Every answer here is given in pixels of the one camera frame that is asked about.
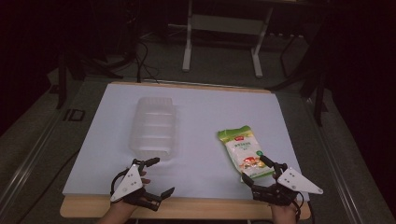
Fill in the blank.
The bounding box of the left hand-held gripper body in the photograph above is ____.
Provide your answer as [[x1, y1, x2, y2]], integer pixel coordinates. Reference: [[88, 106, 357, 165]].
[[109, 158, 163, 213]]

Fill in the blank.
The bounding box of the white table mat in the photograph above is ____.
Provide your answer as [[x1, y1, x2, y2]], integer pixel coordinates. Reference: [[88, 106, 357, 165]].
[[62, 83, 311, 202]]

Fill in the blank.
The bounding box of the black metal stand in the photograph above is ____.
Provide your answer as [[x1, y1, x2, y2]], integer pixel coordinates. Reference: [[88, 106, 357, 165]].
[[269, 18, 330, 127], [55, 46, 124, 110]]

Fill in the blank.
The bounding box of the person's right hand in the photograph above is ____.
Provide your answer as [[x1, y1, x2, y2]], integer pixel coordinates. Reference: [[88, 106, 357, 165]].
[[270, 173, 299, 219]]

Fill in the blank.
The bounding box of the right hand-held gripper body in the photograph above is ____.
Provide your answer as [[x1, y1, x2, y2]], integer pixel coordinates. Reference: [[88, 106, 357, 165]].
[[250, 161, 324, 207]]

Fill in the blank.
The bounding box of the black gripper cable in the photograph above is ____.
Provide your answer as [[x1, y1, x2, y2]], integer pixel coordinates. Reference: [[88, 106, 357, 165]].
[[109, 168, 130, 198], [292, 191, 313, 224]]

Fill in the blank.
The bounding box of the grey metal floor rail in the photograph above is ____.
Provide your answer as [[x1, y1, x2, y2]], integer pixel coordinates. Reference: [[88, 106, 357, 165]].
[[0, 106, 68, 213], [302, 96, 367, 224]]

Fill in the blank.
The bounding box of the black floor bracket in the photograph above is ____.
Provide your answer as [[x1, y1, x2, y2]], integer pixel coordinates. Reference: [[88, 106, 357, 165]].
[[63, 108, 86, 122]]

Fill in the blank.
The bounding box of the green and white snack packet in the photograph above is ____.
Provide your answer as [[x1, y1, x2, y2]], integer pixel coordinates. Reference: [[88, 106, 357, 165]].
[[217, 125, 276, 181]]

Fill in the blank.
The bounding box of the clear plastic container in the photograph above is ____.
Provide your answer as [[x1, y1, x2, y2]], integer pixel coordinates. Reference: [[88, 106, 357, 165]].
[[128, 96, 179, 161]]

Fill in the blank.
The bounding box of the person's left hand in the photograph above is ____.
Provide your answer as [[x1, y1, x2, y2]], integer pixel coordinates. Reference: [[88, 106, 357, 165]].
[[106, 170, 152, 218]]

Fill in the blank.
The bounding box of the black floor cable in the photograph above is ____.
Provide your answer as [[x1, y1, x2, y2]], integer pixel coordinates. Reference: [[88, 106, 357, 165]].
[[135, 38, 161, 84]]

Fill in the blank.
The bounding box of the white metal stand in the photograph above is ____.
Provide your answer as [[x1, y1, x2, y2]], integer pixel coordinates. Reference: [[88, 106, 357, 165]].
[[181, 0, 275, 79]]

